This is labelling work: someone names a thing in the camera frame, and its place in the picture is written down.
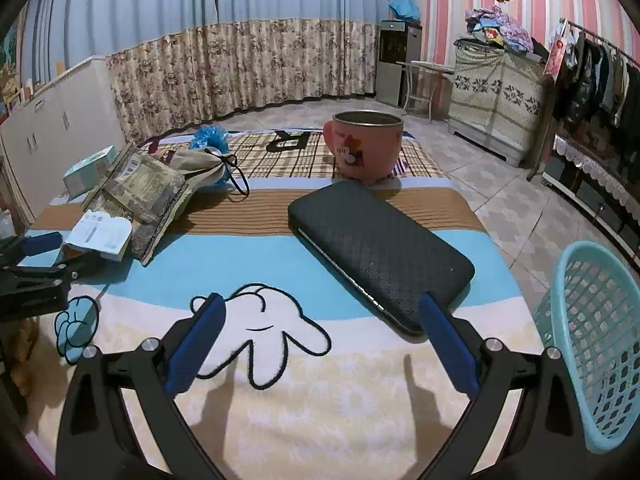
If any black textured wallet case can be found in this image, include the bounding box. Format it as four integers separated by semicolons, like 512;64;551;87
288;181;475;337

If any clothes rack with garments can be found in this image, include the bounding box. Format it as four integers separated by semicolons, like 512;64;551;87
527;18;639;184

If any pink cartoon mug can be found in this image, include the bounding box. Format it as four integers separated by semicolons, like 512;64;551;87
323;110;404;184

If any grey printed snack bag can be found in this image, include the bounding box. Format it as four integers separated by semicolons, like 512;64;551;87
81;143;192;266

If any light blue tissue box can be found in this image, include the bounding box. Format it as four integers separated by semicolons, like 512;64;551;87
63;145;116;198

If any pile of folded clothes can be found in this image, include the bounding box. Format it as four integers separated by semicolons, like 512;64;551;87
465;6;534;53

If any low lace covered bench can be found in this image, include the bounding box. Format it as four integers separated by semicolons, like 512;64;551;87
541;134;639;266

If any beige drawstring pouch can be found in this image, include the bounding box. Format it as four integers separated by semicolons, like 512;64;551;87
167;146;250;197

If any cloth covered cabinet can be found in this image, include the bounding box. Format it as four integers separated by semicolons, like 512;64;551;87
448;38;546;167

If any pink hanging bag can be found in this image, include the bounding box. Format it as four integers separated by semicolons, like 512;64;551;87
544;20;567;82

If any white low cabinet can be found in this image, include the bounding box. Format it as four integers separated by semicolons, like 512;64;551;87
1;56;126;223

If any blue plastic bag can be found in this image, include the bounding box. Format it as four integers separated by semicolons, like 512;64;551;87
190;125;229;153

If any grey water dispenser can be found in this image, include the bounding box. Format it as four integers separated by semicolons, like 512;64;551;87
375;20;422;107

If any light blue plastic basket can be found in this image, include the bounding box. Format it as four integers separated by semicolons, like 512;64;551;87
533;240;639;454

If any white paper leaflet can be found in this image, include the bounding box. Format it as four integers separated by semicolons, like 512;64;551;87
65;210;132;261

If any small metal chair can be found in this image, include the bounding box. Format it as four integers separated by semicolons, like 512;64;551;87
398;60;454;122

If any blue and floral curtain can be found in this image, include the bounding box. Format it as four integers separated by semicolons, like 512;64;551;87
1;0;386;141

